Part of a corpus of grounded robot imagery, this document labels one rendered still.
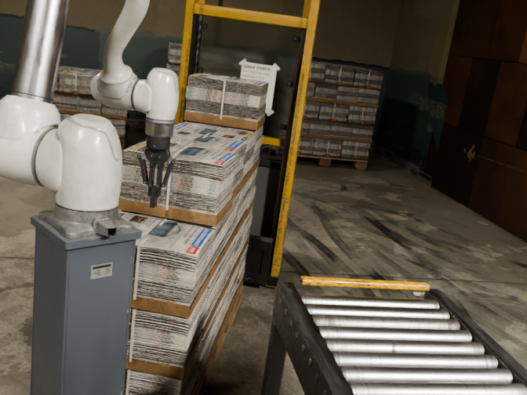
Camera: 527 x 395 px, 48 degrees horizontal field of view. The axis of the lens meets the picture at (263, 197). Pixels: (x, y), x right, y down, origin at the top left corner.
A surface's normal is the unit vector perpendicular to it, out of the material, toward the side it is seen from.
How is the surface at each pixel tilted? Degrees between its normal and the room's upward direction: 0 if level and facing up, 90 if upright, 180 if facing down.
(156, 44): 90
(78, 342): 90
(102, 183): 90
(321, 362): 0
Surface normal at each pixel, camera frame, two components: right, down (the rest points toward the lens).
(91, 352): 0.68, 0.28
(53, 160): -0.33, 0.10
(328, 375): 0.13, -0.96
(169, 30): 0.18, 0.28
